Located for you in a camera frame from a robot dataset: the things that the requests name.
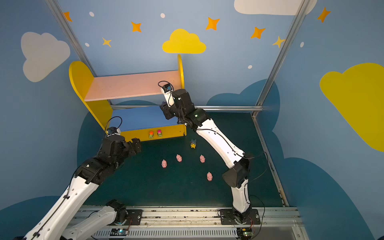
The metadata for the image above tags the blue yellow toy figure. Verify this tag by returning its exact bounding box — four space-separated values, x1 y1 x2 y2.
190 139 197 149

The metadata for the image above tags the pink toy pig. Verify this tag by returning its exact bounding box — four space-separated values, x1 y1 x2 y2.
200 155 206 163
207 172 213 182
176 155 183 163
161 160 168 169

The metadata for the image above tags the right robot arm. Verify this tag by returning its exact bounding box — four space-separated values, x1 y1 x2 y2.
160 84 253 224

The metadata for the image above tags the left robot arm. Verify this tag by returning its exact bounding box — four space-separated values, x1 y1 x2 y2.
23 135 142 240

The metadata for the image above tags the yellow toy shelf unit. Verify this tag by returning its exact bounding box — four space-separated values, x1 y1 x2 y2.
69 55 187 141

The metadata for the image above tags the left circuit board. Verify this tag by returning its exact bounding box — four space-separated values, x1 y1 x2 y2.
110 228 129 238

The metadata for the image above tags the circuit board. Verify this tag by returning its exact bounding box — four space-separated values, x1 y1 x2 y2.
236 228 254 240
110 228 129 238

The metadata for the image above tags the right circuit board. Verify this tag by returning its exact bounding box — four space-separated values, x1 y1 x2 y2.
236 228 254 240

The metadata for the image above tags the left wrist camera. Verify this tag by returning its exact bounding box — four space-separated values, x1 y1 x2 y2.
106 127 121 137

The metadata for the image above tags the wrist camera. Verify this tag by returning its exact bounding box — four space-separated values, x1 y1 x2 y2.
106 127 121 137
161 83 174 107

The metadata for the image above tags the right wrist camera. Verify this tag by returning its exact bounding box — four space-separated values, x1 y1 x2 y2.
161 83 174 107

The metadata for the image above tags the rear aluminium frame bar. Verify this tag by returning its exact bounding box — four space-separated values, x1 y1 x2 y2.
111 105 264 112

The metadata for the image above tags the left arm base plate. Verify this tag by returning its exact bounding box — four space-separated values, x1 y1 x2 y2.
124 209 143 226

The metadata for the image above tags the left aluminium frame post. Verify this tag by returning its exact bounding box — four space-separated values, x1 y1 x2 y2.
45 0 97 77

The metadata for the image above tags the aluminium frame post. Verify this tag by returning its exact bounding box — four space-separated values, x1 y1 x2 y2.
252 0 317 120
45 0 97 77

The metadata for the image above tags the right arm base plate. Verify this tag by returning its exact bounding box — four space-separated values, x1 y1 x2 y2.
218 208 261 225

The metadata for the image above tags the aluminium front rail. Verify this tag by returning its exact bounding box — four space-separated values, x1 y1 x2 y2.
89 206 309 240

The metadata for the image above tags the right aluminium frame post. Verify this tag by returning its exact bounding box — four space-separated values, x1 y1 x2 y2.
252 0 317 120

